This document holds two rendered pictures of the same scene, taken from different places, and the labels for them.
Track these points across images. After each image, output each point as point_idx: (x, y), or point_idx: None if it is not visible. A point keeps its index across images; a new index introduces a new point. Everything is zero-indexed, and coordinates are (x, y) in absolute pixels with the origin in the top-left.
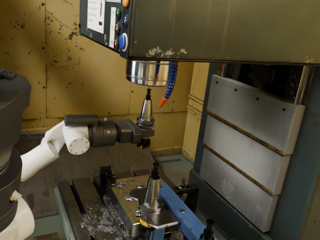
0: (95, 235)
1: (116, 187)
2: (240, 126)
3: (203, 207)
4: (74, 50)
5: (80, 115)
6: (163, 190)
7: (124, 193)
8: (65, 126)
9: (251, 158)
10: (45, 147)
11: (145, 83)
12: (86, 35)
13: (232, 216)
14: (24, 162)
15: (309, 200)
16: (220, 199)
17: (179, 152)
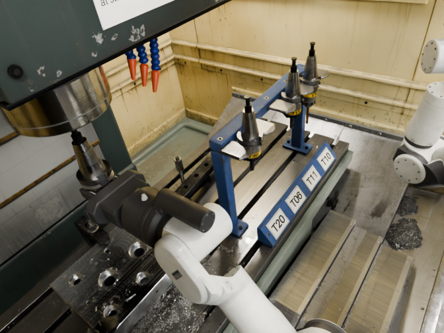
0: (205, 307)
1: (120, 310)
2: (8, 132)
3: (34, 279)
4: None
5: (185, 201)
6: (226, 135)
7: (133, 290)
8: (211, 226)
9: (51, 145)
10: (243, 272)
11: (111, 94)
12: (100, 60)
13: (75, 220)
14: (276, 310)
15: (112, 112)
16: (47, 234)
17: None
